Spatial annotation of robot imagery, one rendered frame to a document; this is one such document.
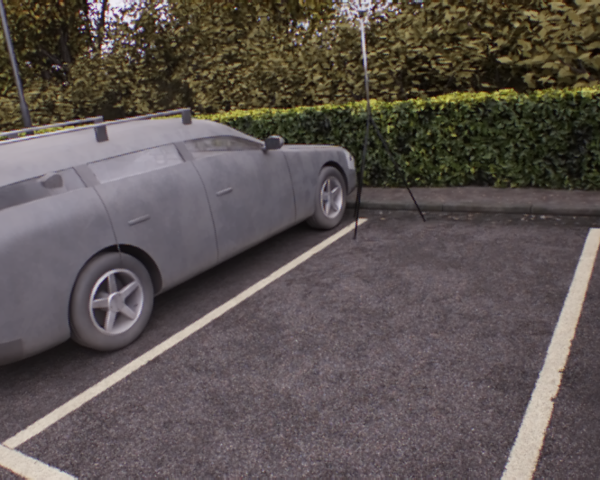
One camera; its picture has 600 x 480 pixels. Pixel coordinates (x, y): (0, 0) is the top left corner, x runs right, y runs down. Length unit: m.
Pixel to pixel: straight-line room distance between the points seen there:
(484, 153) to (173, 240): 3.96
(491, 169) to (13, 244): 5.06
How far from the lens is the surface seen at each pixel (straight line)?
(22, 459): 3.21
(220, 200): 4.52
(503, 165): 6.77
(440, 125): 6.99
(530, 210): 6.18
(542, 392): 3.11
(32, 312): 3.58
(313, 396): 3.09
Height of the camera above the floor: 1.64
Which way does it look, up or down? 17 degrees down
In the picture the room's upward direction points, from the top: 7 degrees counter-clockwise
